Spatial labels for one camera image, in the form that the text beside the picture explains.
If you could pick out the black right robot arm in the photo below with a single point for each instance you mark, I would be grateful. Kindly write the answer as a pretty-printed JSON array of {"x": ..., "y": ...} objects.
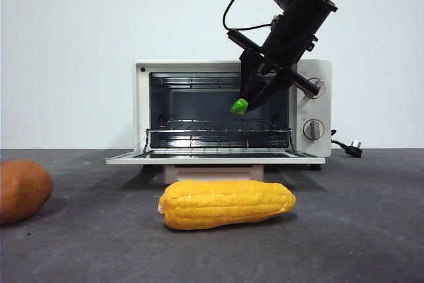
[{"x": 308, "y": 4}]

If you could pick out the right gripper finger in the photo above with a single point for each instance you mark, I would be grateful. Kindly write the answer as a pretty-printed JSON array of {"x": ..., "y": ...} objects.
[
  {"x": 249, "y": 67},
  {"x": 271, "y": 89}
]

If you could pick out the yellow corn cob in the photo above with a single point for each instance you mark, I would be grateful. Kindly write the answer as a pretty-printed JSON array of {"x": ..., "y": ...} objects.
[{"x": 225, "y": 205}]

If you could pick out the beige oven knob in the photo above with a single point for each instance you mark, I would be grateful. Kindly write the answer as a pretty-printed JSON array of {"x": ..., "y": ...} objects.
[
  {"x": 313, "y": 130},
  {"x": 320, "y": 83}
]

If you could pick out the oven door with glass window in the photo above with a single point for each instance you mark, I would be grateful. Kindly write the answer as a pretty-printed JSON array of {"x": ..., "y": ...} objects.
[{"x": 215, "y": 160}]

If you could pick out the orange sweet potato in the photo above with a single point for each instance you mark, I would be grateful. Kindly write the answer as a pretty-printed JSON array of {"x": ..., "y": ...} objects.
[{"x": 23, "y": 192}]

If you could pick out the white toaster oven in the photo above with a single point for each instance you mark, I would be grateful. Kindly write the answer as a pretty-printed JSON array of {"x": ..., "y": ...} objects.
[{"x": 317, "y": 111}]

